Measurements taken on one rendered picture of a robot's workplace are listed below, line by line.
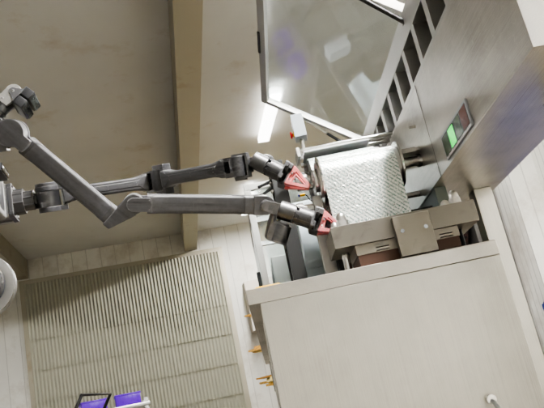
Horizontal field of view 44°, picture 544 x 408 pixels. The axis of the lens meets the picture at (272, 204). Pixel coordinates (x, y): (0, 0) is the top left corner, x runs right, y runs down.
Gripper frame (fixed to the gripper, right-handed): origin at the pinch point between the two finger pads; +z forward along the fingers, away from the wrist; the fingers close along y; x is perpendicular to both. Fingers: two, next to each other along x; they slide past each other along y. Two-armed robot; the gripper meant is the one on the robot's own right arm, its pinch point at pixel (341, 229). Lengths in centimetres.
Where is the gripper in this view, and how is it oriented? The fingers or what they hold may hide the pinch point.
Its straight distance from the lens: 205.1
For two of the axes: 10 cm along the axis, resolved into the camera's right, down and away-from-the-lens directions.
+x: 3.2, -9.1, 2.7
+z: 9.5, 3.1, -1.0
